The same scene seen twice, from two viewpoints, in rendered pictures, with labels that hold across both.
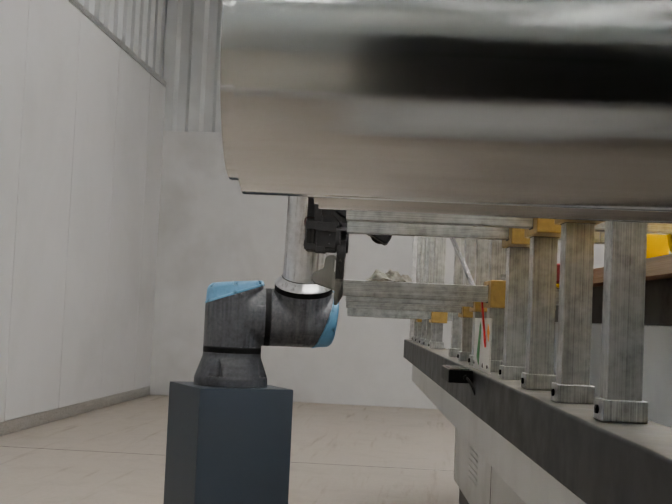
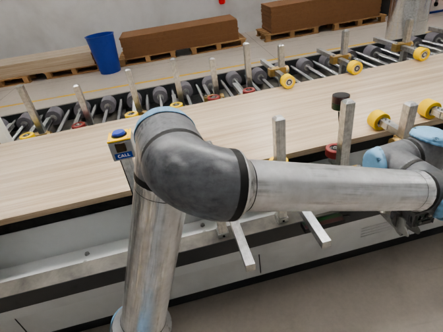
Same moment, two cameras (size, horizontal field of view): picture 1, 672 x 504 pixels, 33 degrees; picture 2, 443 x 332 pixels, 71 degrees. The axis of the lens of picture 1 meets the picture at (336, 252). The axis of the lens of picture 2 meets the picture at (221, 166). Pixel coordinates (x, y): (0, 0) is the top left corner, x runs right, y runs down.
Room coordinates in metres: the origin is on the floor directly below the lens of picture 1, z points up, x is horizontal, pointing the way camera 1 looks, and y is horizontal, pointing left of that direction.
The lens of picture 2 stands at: (2.75, 0.58, 1.63)
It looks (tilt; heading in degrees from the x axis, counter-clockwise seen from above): 34 degrees down; 262
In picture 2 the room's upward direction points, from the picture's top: 9 degrees counter-clockwise
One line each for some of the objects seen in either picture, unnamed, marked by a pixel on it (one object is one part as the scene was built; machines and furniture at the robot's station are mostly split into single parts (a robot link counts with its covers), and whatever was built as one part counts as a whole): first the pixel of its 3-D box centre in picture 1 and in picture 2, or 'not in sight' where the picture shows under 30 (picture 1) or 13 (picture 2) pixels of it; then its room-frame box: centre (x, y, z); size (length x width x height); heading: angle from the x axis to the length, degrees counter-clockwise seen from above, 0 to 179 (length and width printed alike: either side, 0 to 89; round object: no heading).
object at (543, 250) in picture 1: (544, 232); not in sight; (1.66, -0.30, 0.93); 0.04 x 0.04 x 0.48; 89
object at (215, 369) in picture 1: (231, 366); not in sight; (2.96, 0.26, 0.65); 0.19 x 0.19 x 0.10
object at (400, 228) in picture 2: not in sight; (403, 229); (2.14, 0.01, 0.86); 0.06 x 0.03 x 0.09; 89
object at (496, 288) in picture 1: (501, 294); not in sight; (2.13, -0.31, 0.85); 0.14 x 0.06 x 0.05; 179
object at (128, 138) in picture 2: not in sight; (122, 145); (2.92, -0.32, 1.18); 0.07 x 0.07 x 0.08; 89
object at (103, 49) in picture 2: not in sight; (105, 53); (3.70, -6.12, 0.35); 0.55 x 0.55 x 0.70
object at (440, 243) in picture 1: (438, 297); not in sight; (3.66, -0.33, 0.87); 0.04 x 0.04 x 0.48; 89
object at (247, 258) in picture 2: (440, 306); (233, 221); (2.62, -0.25, 0.83); 0.44 x 0.03 x 0.04; 89
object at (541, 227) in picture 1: (547, 219); not in sight; (1.63, -0.30, 0.95); 0.14 x 0.06 x 0.05; 179
